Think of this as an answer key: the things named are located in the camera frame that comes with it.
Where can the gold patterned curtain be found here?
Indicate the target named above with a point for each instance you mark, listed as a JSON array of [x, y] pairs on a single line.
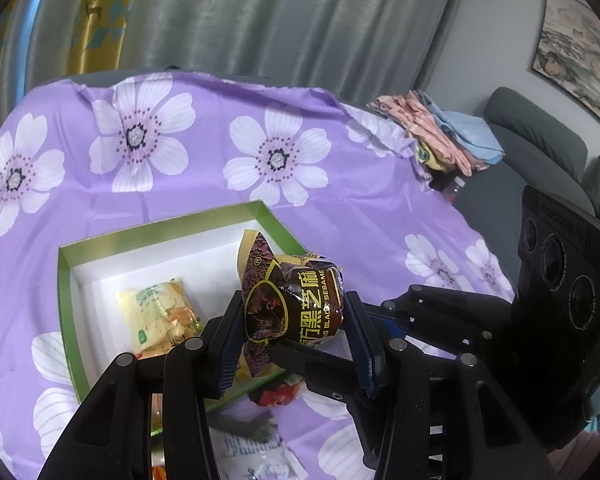
[[100, 10]]

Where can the pale yellow snack packet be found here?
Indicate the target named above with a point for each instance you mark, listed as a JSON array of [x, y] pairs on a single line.
[[155, 315]]

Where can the white round snack packet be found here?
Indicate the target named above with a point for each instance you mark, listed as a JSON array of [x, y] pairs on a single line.
[[265, 460]]

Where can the grey sofa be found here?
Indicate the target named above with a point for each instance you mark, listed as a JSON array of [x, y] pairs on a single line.
[[530, 125]]

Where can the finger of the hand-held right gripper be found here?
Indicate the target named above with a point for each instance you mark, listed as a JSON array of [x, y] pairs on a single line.
[[445, 315], [330, 380]]

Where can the person's right forearm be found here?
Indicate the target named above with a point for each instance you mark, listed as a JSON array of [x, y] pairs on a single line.
[[580, 460]]

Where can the light blue cloth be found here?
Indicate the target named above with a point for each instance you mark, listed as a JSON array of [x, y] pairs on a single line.
[[470, 135]]

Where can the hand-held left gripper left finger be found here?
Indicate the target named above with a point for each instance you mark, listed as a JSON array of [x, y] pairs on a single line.
[[230, 345]]

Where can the framed landscape painting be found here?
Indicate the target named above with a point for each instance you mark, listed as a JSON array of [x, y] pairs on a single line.
[[575, 55]]

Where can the dark plastic bottle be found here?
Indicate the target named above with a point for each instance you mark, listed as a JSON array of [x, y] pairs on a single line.
[[452, 187]]

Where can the dark brown sesame snack packet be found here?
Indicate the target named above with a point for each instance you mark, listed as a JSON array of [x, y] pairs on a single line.
[[295, 305]]

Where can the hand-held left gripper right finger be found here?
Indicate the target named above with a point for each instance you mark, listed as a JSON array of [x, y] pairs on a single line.
[[360, 350]]

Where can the green cardboard box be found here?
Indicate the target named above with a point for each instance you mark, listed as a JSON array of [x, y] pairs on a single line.
[[180, 255]]

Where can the pile of folded clothes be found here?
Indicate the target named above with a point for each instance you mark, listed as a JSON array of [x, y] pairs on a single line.
[[420, 115]]

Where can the red snack packet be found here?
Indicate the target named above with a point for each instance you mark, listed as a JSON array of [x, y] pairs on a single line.
[[275, 395]]

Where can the grey curtain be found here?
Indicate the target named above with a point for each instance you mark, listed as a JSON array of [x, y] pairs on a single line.
[[280, 10]]

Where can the purple floral cloth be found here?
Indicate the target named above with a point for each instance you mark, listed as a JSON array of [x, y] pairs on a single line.
[[205, 175]]

